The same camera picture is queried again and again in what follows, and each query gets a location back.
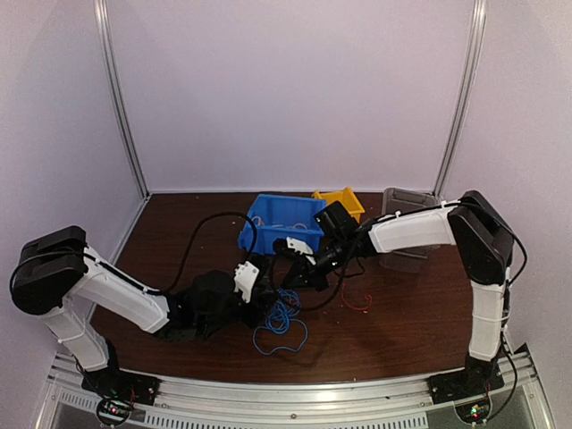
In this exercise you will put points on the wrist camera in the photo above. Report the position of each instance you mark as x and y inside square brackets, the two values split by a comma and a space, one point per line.
[245, 278]
[292, 247]

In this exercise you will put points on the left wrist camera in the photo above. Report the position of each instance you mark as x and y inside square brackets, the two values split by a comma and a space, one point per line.
[245, 278]

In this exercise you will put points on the aluminium front rail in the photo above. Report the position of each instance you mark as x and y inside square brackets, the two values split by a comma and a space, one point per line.
[403, 402]

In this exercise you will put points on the clear grey plastic container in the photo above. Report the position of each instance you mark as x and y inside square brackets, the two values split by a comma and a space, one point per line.
[407, 260]

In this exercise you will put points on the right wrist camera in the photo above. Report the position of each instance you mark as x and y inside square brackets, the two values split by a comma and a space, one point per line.
[292, 247]

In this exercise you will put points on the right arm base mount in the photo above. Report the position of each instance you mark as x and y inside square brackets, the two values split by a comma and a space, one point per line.
[475, 378]

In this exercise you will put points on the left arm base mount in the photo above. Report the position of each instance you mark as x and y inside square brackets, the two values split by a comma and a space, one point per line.
[113, 383]

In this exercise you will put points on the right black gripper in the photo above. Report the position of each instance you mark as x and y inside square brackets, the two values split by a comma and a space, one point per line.
[311, 276]

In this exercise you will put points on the blue plastic bin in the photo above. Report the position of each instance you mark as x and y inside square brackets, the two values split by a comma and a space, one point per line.
[278, 217]

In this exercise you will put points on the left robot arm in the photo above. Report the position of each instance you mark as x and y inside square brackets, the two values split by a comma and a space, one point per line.
[58, 267]

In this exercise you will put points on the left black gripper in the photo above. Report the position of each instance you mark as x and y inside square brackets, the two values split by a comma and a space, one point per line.
[259, 306]

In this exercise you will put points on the yellow plastic bin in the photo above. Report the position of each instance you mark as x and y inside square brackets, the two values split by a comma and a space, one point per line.
[346, 197]

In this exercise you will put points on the aluminium frame post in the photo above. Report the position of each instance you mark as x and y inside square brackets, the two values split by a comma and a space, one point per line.
[474, 48]
[119, 106]

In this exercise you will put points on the left aluminium frame post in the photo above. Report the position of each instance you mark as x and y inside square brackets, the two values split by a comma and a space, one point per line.
[119, 106]

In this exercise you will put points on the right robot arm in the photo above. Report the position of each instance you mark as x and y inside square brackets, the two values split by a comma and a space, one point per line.
[451, 315]

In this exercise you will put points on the right aluminium frame post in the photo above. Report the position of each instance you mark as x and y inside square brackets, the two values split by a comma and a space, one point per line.
[474, 48]

